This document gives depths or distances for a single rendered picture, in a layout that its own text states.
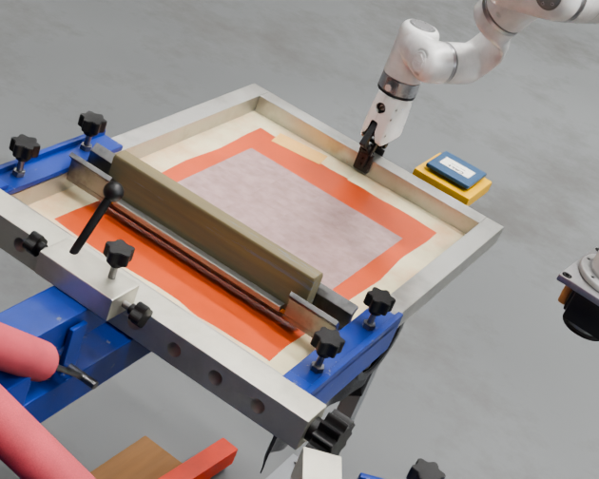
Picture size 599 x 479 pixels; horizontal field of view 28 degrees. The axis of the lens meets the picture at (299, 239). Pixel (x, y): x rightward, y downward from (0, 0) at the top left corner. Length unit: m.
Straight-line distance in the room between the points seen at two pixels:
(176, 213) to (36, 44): 2.90
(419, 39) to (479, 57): 0.12
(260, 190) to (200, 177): 0.11
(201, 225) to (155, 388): 1.36
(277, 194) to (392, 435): 1.30
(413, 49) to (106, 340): 0.80
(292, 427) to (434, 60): 0.84
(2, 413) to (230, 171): 1.07
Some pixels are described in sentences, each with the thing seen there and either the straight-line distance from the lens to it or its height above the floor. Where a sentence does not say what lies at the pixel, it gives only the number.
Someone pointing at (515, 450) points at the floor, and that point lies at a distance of 3.47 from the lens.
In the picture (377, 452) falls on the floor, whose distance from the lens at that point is 3.21.
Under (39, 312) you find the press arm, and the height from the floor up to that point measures 1.04.
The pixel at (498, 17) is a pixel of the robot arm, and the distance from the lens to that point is 2.03.
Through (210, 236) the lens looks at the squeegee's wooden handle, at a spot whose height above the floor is 1.03.
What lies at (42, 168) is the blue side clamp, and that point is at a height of 1.00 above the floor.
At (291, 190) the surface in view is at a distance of 2.15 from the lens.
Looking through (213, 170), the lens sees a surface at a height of 0.96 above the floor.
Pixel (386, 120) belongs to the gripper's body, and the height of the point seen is 1.09.
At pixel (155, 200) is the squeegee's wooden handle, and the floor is 1.03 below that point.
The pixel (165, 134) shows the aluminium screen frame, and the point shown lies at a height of 0.99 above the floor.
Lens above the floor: 1.96
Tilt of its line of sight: 30 degrees down
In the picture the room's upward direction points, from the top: 21 degrees clockwise
